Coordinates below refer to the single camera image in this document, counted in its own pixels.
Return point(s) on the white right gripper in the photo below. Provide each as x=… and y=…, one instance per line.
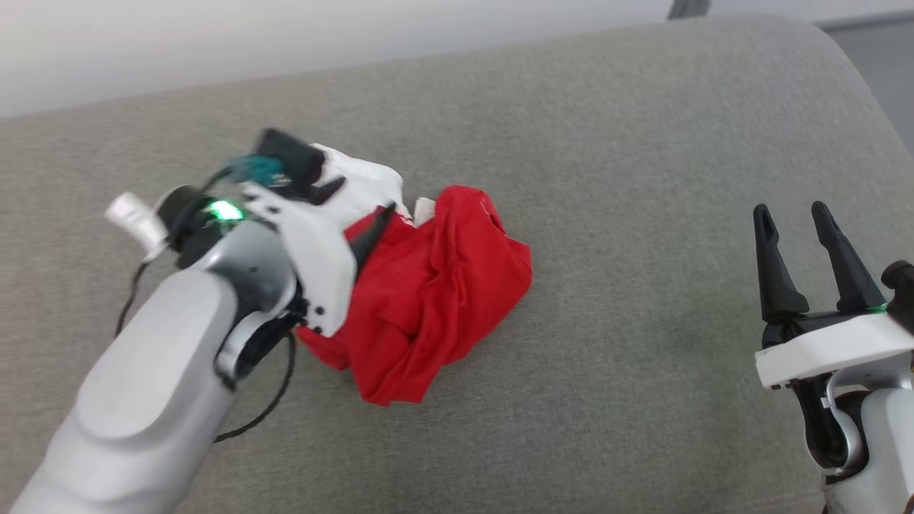
x=835, y=350

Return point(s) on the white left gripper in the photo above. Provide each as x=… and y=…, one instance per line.
x=318, y=250

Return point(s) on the red and white jersey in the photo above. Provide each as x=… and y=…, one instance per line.
x=435, y=285

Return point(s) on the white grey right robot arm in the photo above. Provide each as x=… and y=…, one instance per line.
x=882, y=450

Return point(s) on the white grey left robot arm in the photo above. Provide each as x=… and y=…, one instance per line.
x=143, y=385

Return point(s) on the grey fabric sofa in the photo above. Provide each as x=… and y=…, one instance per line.
x=643, y=157

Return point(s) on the dark grey background object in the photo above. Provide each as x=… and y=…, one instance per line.
x=689, y=8

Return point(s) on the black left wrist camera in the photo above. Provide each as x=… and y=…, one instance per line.
x=293, y=157

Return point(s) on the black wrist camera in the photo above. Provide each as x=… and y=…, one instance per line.
x=293, y=157
x=901, y=293

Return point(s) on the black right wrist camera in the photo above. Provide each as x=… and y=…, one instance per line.
x=901, y=293

